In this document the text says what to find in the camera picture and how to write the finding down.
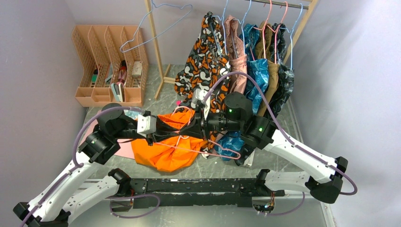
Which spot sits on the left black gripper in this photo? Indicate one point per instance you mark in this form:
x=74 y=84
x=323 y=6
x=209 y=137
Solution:
x=156 y=136

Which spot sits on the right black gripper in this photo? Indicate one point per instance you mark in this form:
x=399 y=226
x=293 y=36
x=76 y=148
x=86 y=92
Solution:
x=194 y=128

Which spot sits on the pink wire hanger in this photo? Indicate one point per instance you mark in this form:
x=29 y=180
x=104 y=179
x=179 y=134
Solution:
x=238 y=155

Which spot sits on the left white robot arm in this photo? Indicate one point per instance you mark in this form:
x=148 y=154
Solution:
x=60 y=203

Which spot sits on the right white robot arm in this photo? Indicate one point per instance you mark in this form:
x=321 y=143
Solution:
x=320 y=175

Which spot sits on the blue patterned shorts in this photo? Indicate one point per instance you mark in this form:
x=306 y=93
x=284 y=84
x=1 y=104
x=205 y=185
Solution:
x=231 y=139

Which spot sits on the orange camouflage shorts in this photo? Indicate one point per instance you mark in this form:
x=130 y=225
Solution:
x=207 y=62

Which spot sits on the pink shorts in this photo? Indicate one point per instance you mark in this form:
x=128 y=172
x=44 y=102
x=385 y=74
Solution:
x=237 y=56

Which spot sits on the brown shorts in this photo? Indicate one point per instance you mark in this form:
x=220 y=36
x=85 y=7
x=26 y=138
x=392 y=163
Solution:
x=263 y=53

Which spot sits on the blue packaged item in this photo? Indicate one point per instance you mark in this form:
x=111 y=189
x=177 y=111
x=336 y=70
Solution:
x=132 y=114

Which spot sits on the pink clipboard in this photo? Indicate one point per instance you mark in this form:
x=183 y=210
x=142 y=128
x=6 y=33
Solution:
x=125 y=148

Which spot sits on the peach file organizer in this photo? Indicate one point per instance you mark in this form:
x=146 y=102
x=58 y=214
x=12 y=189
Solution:
x=104 y=51

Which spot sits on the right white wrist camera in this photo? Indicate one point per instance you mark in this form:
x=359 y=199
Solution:
x=197 y=97

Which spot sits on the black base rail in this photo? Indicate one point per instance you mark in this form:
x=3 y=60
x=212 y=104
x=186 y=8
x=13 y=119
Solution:
x=201 y=192

